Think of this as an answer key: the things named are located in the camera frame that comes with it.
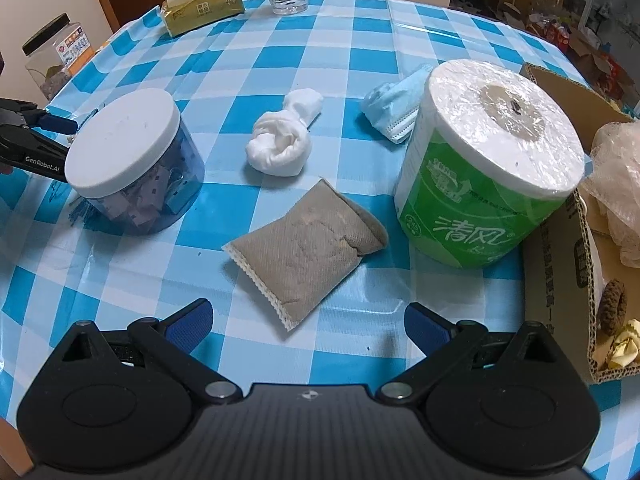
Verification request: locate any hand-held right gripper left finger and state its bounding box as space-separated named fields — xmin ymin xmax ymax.
xmin=60 ymin=298 xmax=241 ymax=403

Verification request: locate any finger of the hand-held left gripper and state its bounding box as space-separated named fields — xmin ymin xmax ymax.
xmin=0 ymin=126 xmax=71 ymax=157
xmin=0 ymin=99 xmax=78 ymax=134

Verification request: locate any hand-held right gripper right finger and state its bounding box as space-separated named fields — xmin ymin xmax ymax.
xmin=376 ymin=302 xmax=558 ymax=403

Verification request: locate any grey fabric pouch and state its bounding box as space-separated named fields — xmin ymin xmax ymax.
xmin=222 ymin=178 xmax=389 ymax=332

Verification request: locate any brown cardboard box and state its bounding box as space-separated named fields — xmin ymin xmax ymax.
xmin=520 ymin=62 xmax=640 ymax=385

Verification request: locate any brown scrunchie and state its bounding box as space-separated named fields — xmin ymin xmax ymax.
xmin=597 ymin=279 xmax=628 ymax=336

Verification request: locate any yellow cloth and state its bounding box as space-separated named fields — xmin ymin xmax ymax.
xmin=605 ymin=327 xmax=640 ymax=368

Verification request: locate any peach mesh bath pouf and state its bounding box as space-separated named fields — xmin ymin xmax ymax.
xmin=580 ymin=121 xmax=640 ymax=266

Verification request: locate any blue tassel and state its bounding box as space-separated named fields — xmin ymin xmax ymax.
xmin=67 ymin=195 xmax=108 ymax=228

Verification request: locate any clear jar with black lid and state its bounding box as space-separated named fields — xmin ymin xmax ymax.
xmin=21 ymin=12 xmax=97 ymax=103

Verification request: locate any plastic jar with white lid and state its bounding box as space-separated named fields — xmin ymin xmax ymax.
xmin=64 ymin=87 xmax=206 ymax=235

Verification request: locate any green wrapped toilet paper roll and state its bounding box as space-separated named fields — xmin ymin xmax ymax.
xmin=394 ymin=59 xmax=586 ymax=268

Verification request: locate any gold tissue box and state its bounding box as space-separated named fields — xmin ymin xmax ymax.
xmin=160 ymin=0 xmax=246 ymax=38

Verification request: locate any white rolled sock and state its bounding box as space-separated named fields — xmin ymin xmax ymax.
xmin=245 ymin=88 xmax=323 ymax=177

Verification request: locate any crumpled blue face mask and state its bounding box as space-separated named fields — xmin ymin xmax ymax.
xmin=361 ymin=64 xmax=435 ymax=145

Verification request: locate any blue checkered tablecloth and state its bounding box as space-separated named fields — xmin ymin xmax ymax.
xmin=0 ymin=0 xmax=640 ymax=476

